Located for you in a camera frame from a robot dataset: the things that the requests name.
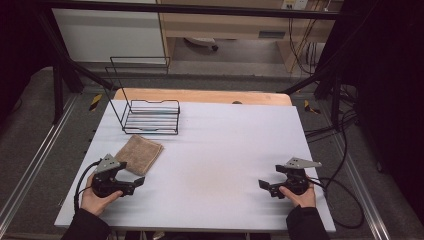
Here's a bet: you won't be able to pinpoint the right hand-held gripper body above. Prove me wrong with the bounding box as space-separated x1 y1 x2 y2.
275 157 323 196

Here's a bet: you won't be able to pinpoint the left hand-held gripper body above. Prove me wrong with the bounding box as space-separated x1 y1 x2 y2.
91 153 134 198

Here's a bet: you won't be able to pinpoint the beige terry towel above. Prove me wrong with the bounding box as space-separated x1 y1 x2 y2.
114 134 165 177

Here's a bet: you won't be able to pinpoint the black wire rack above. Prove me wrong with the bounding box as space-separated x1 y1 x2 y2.
105 56 181 136

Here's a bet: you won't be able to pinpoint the person's right hand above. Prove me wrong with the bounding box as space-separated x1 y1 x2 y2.
279 182 317 208

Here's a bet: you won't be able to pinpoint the person's left hand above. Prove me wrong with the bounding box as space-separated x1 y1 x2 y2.
80 173 124 217

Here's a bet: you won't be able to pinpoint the yellow black tape marker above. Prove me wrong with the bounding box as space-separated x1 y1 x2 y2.
303 99 321 115
88 93 103 112

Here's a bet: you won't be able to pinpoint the wooden table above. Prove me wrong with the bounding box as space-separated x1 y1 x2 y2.
113 87 293 107

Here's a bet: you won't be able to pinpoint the white cabinet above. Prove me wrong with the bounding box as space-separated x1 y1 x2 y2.
51 8 166 64

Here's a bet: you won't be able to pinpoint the black curtain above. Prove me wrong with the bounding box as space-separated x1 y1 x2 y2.
0 0 64 124
319 0 424 214

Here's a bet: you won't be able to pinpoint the white chair base leg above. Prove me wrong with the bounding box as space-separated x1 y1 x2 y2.
184 37 220 52

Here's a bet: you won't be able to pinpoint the light wooden desk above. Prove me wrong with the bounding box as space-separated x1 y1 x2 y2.
156 0 344 73

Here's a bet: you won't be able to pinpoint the white power strip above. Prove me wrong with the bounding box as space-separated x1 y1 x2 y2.
281 0 309 10

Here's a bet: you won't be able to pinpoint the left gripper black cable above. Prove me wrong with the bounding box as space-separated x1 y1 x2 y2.
73 159 102 213

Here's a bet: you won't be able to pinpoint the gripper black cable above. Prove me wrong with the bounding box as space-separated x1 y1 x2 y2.
73 159 102 213
309 176 365 230

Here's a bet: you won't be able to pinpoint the black floor cables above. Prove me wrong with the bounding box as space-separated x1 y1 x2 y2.
304 84 359 188

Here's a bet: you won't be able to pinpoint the aluminium floor rail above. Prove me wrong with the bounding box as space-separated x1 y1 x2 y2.
333 133 392 240
0 94 80 231

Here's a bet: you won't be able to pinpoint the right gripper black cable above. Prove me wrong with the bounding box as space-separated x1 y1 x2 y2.
309 176 365 230

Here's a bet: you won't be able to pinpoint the hanging black cables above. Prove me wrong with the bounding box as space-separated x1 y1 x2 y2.
288 16 319 75

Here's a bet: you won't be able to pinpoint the black metal frame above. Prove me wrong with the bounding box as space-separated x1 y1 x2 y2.
34 0 348 131

